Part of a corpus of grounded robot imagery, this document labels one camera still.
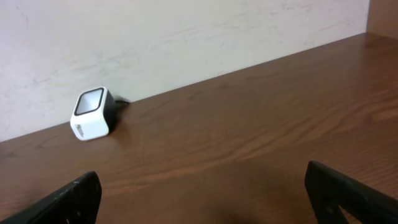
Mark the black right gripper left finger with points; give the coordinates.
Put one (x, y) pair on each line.
(77, 202)

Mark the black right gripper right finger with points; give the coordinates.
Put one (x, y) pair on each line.
(330, 191)

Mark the white barcode scanner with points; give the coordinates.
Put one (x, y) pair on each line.
(94, 115)

